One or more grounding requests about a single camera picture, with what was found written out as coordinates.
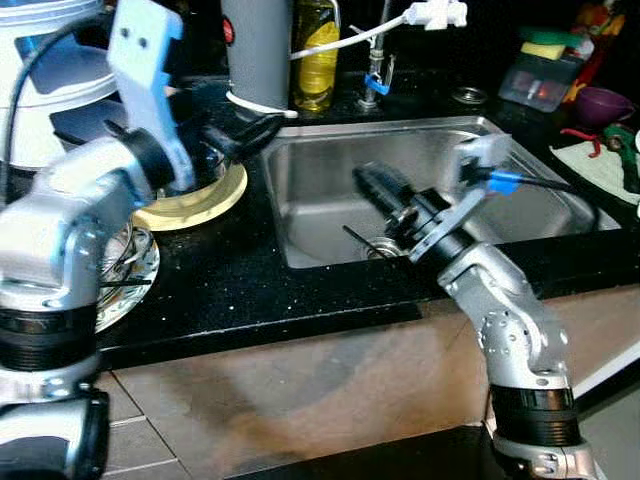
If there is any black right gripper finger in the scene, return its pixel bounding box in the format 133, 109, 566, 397
360, 160, 419, 208
352, 168, 408, 221

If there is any brown kitchen cabinet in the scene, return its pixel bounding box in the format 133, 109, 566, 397
95, 285, 640, 480

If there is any yellow plate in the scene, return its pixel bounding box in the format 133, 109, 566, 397
132, 160, 249, 233

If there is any stainless steel sink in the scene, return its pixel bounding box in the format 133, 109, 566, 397
258, 115, 623, 271

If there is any grey electric kettle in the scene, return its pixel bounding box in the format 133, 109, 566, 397
220, 0, 297, 113

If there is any yellow oil bottle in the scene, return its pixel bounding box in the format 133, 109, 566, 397
292, 0, 342, 113

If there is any metal faucet with blue tape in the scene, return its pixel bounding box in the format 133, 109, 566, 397
357, 0, 398, 109

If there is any pale green cloth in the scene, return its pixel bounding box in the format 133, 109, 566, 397
550, 135, 640, 206

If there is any floral print plate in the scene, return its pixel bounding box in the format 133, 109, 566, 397
95, 225, 161, 334

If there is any purple cup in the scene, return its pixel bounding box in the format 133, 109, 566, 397
572, 86, 635, 129

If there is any green yellow sponge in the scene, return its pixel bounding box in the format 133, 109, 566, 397
518, 27, 586, 61

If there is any red yellow snack bag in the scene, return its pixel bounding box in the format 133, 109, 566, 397
565, 0, 628, 101

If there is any black floor mat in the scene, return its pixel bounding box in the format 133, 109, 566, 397
230, 425, 501, 480

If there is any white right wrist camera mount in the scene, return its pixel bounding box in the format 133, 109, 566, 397
405, 135, 516, 259

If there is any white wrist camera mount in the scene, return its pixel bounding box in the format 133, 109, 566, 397
105, 0, 198, 193
405, 135, 516, 259

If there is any black cable with blue clip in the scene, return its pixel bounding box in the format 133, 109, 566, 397
483, 170, 603, 233

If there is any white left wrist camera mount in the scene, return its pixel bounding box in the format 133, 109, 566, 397
105, 0, 198, 193

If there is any small round metal ring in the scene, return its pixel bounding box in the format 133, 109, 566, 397
450, 87, 489, 107

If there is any white power cable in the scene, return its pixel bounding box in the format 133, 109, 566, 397
225, 0, 469, 119

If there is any red handled tool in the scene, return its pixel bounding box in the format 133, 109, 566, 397
560, 125, 613, 161

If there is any green black handled tool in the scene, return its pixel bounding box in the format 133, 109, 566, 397
600, 122, 640, 193

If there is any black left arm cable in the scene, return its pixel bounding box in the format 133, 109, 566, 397
0, 10, 116, 196

